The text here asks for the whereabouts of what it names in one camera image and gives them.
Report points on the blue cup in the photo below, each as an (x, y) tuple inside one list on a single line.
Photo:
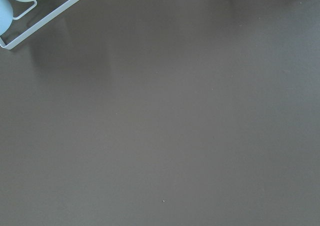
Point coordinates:
[(6, 15)]

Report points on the white wire cup rack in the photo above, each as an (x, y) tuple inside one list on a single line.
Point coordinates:
[(38, 25)]

